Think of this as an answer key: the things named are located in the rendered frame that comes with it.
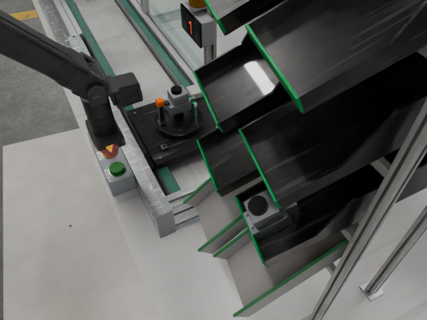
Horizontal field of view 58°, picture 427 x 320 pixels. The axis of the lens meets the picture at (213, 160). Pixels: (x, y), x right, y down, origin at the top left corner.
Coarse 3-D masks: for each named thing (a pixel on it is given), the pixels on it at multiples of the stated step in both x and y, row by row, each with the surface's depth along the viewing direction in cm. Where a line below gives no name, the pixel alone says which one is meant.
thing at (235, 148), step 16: (208, 144) 76; (224, 144) 74; (240, 144) 73; (208, 160) 74; (224, 160) 72; (240, 160) 71; (224, 176) 70; (240, 176) 69; (256, 176) 67; (224, 192) 68
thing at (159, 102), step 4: (156, 100) 103; (160, 100) 103; (156, 104) 104; (160, 104) 103; (164, 104) 104; (168, 104) 105; (160, 108) 104; (160, 112) 105; (160, 116) 106; (160, 120) 107; (164, 120) 108
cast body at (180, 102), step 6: (168, 90) 104; (174, 90) 103; (180, 90) 103; (168, 96) 105; (174, 96) 103; (180, 96) 103; (186, 96) 104; (174, 102) 103; (180, 102) 104; (186, 102) 106; (168, 108) 105; (174, 108) 105; (180, 108) 106; (186, 108) 107; (174, 114) 106
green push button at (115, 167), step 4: (112, 164) 102; (116, 164) 102; (120, 164) 102; (112, 168) 101; (116, 168) 101; (120, 168) 101; (124, 168) 101; (112, 172) 100; (116, 172) 100; (120, 172) 100
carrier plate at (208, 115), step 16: (128, 112) 115; (144, 112) 115; (208, 112) 115; (144, 128) 111; (208, 128) 111; (144, 144) 107; (160, 144) 107; (176, 144) 107; (192, 144) 107; (160, 160) 103; (176, 160) 104
